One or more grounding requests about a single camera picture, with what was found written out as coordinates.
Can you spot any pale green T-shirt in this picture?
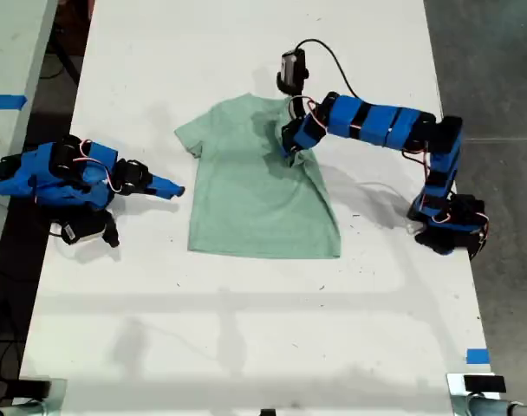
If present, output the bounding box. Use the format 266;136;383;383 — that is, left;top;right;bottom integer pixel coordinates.
173;93;342;260

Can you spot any long blue tape strip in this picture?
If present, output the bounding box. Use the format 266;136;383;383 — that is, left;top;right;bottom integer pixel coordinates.
0;94;29;110

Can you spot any white side table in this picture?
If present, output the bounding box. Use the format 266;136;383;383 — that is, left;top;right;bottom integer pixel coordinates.
0;0;60;278

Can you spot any small blue tape square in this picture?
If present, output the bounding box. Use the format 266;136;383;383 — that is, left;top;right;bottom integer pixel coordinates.
465;348;491;366

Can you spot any black camera stalk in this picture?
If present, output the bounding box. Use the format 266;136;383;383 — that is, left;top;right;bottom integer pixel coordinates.
99;211;120;249
275;76;310;120

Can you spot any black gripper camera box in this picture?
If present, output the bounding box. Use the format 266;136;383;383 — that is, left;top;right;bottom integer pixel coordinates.
280;49;310;88
60;218;107;247

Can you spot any black box on grey bracket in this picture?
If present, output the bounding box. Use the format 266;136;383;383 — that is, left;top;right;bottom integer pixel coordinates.
16;377;68;406

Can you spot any black box on white bracket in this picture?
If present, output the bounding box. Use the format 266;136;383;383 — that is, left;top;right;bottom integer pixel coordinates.
446;372;507;398

